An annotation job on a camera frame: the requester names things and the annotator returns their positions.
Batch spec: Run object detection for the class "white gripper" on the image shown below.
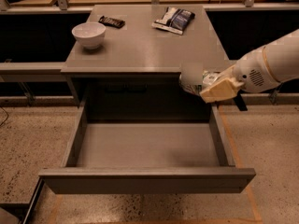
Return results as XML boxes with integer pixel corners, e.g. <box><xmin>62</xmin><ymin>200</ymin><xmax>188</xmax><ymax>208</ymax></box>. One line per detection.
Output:
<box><xmin>200</xmin><ymin>47</ymin><xmax>280</xmax><ymax>103</ymax></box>

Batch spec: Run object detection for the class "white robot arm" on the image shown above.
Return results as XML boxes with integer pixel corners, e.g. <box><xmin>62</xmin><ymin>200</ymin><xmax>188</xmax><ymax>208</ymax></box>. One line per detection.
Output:
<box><xmin>200</xmin><ymin>29</ymin><xmax>299</xmax><ymax>103</ymax></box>

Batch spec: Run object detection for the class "grey drawer cabinet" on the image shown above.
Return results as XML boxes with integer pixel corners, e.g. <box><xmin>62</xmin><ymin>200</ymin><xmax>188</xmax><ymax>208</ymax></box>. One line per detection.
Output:
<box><xmin>62</xmin><ymin>5</ymin><xmax>230</xmax><ymax>122</ymax></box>

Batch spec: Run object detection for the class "open grey top drawer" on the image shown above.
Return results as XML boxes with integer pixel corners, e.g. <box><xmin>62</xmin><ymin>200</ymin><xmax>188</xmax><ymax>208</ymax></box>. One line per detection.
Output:
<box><xmin>39</xmin><ymin>99</ymin><xmax>256</xmax><ymax>194</ymax></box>

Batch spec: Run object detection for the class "blue white chip bag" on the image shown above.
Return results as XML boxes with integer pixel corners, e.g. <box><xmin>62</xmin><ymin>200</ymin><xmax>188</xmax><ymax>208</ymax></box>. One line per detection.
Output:
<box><xmin>151</xmin><ymin>7</ymin><xmax>195</xmax><ymax>35</ymax></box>

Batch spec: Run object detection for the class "dark chocolate bar wrapper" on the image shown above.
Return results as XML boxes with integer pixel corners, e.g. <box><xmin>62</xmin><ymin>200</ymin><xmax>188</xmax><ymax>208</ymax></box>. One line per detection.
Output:
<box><xmin>99</xmin><ymin>16</ymin><xmax>125</xmax><ymax>29</ymax></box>

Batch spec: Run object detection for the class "white ceramic bowl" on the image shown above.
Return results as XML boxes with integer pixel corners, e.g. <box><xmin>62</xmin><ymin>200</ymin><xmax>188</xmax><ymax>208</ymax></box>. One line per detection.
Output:
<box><xmin>72</xmin><ymin>22</ymin><xmax>106</xmax><ymax>49</ymax></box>

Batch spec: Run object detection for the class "black cable on floor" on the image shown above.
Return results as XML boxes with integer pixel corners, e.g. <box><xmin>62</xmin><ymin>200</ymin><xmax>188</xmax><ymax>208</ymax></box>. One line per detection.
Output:
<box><xmin>0</xmin><ymin>105</ymin><xmax>10</xmax><ymax>129</ymax></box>

